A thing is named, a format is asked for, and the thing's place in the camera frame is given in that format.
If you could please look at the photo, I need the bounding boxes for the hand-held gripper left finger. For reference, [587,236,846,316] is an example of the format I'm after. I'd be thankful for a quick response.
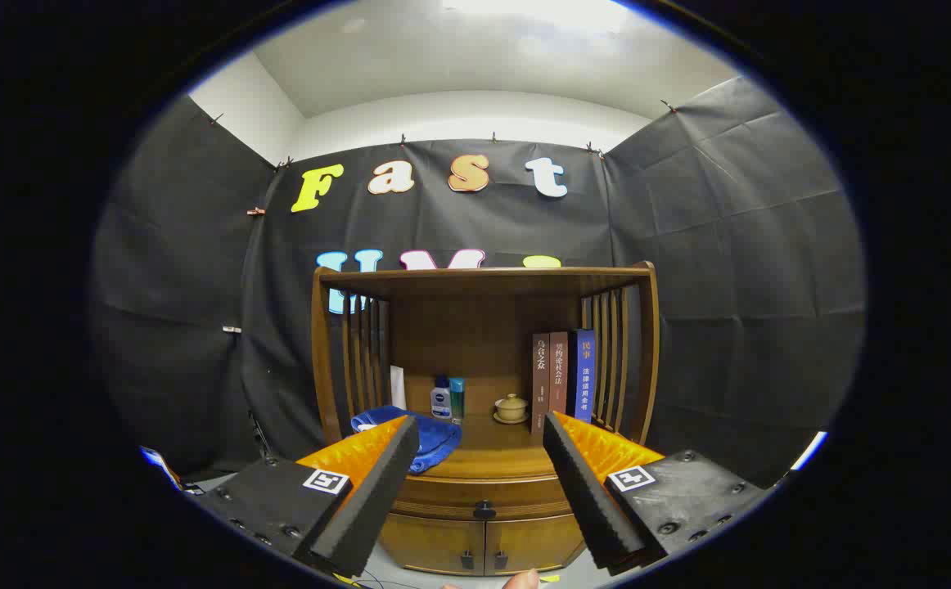
[189,415,421,578]

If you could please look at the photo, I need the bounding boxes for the blue folded towel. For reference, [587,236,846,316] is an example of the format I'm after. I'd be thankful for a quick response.
[351,405,462,475]

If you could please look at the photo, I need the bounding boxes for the reddish brown book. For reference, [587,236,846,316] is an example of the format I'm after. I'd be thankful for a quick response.
[548,330,569,416]

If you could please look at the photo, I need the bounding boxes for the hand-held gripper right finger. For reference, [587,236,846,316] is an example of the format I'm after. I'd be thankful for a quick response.
[543,411,775,575]

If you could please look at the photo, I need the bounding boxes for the dark brown book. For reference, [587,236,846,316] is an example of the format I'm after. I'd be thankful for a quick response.
[531,332,552,435]

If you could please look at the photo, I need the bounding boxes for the blue book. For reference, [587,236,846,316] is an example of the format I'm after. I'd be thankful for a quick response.
[567,329,597,424]

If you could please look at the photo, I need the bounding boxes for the wooden drawer with black knob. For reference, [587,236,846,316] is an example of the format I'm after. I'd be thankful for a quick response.
[390,477,576,522]

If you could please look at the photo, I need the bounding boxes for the wooden cabinet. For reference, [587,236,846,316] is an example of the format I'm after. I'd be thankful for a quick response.
[310,262,660,576]

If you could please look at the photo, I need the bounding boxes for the beige lidded teacup with saucer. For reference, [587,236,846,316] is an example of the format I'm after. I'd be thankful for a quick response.
[493,393,530,425]

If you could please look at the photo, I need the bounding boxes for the wooden cabinet door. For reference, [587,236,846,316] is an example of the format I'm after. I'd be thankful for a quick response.
[485,515,587,573]
[379,514,486,573]

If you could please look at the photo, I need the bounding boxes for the wooden countertop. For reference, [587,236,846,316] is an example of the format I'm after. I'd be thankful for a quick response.
[345,409,644,482]

